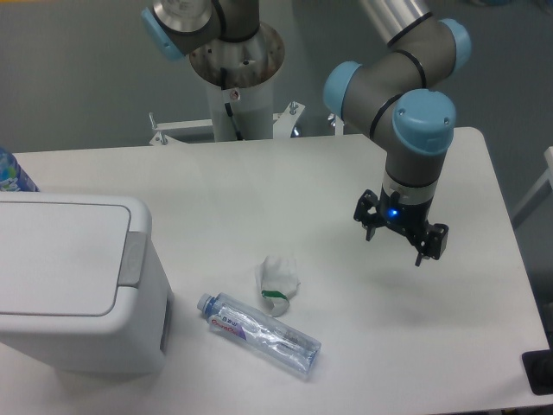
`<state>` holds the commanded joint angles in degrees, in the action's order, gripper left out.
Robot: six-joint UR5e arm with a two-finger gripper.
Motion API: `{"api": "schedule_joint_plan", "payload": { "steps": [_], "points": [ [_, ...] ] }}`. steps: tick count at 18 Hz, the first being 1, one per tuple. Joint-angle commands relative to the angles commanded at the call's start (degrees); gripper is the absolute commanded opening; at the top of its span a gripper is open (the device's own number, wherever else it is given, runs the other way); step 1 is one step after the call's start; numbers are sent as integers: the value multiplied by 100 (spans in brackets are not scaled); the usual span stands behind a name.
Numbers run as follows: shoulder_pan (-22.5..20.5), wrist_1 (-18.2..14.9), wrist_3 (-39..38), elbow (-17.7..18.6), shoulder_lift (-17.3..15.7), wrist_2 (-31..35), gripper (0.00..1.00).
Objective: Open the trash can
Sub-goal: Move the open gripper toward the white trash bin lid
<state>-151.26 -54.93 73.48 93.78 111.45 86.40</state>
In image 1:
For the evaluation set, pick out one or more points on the clear empty plastic bottle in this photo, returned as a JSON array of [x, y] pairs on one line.
[[238, 322]]

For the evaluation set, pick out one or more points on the black clamp at table edge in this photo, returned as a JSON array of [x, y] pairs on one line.
[[538, 368]]

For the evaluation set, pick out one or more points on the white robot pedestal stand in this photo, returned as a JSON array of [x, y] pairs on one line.
[[239, 79]]

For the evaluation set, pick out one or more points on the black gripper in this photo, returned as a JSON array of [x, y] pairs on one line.
[[404, 210]]

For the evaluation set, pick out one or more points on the blue labelled bottle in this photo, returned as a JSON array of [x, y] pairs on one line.
[[13, 177]]

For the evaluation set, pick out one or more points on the white push-button trash can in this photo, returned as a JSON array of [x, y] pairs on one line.
[[82, 286]]

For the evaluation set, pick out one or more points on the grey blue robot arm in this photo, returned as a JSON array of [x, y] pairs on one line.
[[392, 102]]

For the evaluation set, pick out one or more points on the white frame at right edge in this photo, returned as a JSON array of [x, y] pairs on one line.
[[536, 195]]

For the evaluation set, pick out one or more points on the crumpled white paper cup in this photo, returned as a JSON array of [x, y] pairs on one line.
[[277, 282]]

